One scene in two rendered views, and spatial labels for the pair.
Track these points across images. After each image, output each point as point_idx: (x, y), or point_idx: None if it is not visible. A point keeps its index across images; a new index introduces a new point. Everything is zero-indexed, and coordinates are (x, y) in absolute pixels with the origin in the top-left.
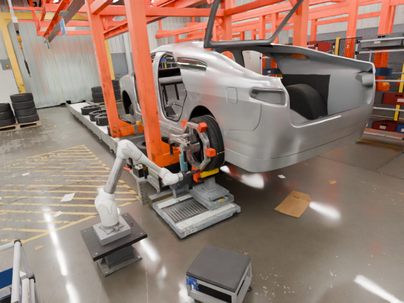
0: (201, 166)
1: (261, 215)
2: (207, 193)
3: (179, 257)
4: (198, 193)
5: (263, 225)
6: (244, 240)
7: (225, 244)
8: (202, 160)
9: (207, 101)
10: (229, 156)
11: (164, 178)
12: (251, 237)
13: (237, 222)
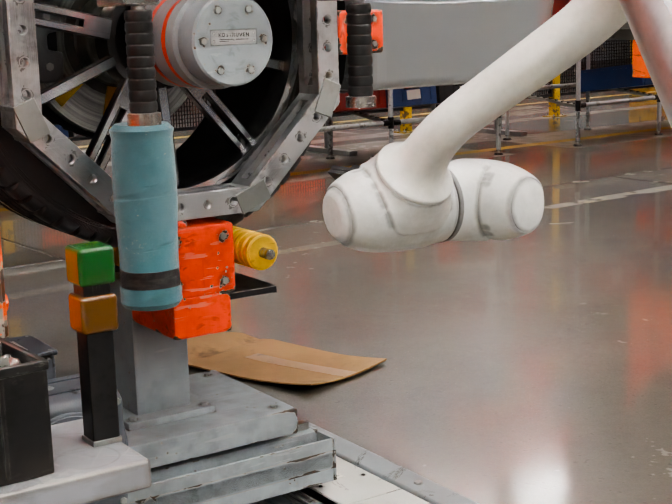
0: (285, 164)
1: (347, 417)
2: (221, 413)
3: None
4: (165, 460)
5: (434, 418)
6: (569, 452)
7: (617, 490)
8: (177, 167)
9: None
10: (396, 44)
11: (530, 177)
12: (541, 440)
13: (409, 464)
